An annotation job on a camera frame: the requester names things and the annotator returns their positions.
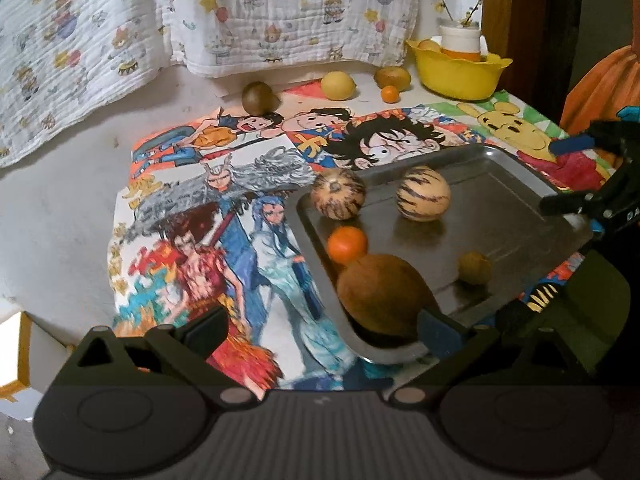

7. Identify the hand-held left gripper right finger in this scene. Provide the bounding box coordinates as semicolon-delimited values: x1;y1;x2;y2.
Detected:
392;309;583;408

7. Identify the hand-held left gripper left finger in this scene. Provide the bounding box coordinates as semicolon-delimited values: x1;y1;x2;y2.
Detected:
47;305;256;408

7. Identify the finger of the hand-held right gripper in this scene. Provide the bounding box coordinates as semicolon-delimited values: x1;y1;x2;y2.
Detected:
549;120;640;162
539;190;610;217

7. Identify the large brown fruit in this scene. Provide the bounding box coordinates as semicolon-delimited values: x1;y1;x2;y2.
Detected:
336;253;443;348

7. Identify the metal tray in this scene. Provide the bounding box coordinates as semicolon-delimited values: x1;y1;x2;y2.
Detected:
296;144;594;365

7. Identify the small brown round fruit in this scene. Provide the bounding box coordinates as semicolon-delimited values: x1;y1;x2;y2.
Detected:
458;252;493;286

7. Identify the striped round melon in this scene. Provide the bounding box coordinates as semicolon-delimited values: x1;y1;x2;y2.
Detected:
396;165;452;222
310;168;367;222

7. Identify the yellow bear drawing sheet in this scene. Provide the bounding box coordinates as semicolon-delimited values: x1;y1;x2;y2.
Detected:
425;89;617;193

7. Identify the orange cloth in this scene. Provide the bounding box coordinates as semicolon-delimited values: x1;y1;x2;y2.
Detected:
559;42;640;136

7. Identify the anime warriors drawing sheet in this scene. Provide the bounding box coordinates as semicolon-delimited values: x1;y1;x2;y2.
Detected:
107;147;401;393

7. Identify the yellow plastic bowl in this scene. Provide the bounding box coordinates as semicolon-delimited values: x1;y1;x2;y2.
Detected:
405;39;514;102

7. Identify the white jar with orange base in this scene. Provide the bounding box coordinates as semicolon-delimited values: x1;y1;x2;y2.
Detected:
439;22;482;61

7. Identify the twig with yellow flowers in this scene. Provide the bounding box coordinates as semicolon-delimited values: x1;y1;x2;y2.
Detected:
430;0;485;27

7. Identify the cartoon kids drawing sheet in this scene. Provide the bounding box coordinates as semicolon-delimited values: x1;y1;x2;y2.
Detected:
131;79;361;166

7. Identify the brown kiwi fruit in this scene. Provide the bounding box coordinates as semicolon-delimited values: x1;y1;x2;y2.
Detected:
242;81;277;115

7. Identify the yellow lemon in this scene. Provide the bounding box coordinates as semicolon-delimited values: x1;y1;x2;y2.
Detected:
320;71;358;101

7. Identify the white printed muslin cloth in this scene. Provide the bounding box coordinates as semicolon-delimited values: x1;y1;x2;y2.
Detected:
0;0;176;168
162;0;421;79

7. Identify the wooden door frame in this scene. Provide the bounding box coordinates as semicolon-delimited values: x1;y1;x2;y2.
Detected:
481;0;556;126

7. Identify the yellow wooden frame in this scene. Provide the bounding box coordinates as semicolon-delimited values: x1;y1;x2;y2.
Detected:
0;310;37;402

